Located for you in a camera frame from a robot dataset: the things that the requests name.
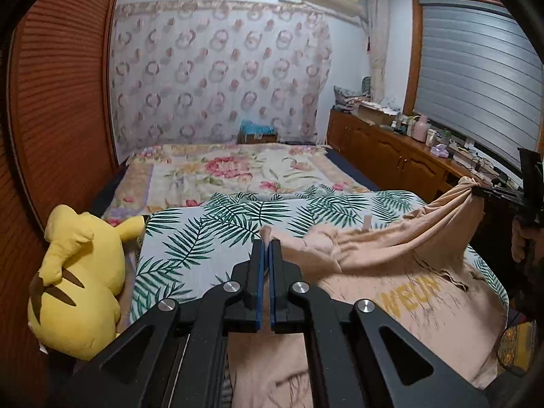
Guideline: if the palm leaf print blanket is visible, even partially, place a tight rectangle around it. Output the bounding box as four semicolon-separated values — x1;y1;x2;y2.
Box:
130;185;508;332

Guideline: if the open cardboard box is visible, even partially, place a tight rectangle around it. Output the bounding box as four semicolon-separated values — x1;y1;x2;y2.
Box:
357;103;398;126

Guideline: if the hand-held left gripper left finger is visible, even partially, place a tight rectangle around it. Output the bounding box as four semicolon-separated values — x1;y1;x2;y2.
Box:
55;240;270;408

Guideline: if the yellow plush toy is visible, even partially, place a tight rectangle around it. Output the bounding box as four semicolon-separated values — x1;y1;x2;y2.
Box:
28;205;145;362

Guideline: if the wooden louvered wardrobe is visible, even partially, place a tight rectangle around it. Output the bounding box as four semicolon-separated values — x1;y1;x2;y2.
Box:
0;0;128;408

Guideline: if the tied lace curtain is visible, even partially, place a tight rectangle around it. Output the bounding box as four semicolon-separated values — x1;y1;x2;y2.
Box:
365;0;389;105

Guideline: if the floral quilt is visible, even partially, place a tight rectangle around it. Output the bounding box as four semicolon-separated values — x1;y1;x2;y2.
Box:
102;142;370;226

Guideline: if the grey window blind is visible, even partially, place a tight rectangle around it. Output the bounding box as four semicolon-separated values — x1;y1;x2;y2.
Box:
414;4;544;166

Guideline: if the folded floral cloth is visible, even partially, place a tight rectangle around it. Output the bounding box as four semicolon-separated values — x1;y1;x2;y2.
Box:
334;85;372;109

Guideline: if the person's right hand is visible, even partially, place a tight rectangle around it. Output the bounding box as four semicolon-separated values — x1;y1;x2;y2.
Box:
512;218;533;263

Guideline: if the pink jug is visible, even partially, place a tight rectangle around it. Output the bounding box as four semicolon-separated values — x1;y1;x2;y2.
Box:
412;115;429;143

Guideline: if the peach printed t-shirt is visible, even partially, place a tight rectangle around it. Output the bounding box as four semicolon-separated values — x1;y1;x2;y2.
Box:
229;176;508;408

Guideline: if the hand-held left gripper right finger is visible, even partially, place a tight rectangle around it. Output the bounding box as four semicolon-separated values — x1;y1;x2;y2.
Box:
270;240;489;408

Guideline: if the wooden sideboard cabinet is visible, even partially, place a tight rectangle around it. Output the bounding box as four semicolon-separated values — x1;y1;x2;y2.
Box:
327;108;502;202

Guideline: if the blue cloth in box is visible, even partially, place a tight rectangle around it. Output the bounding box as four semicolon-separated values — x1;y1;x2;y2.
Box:
238;120;279;144

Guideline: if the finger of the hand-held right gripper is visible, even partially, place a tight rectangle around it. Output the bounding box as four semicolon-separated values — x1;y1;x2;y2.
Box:
472;185;524;205

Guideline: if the white power strip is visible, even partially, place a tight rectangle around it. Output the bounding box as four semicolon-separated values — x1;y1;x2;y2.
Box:
448;140;500;175

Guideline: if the circle pattern sheer curtain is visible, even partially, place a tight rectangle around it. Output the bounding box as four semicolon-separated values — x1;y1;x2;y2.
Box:
109;0;333;162

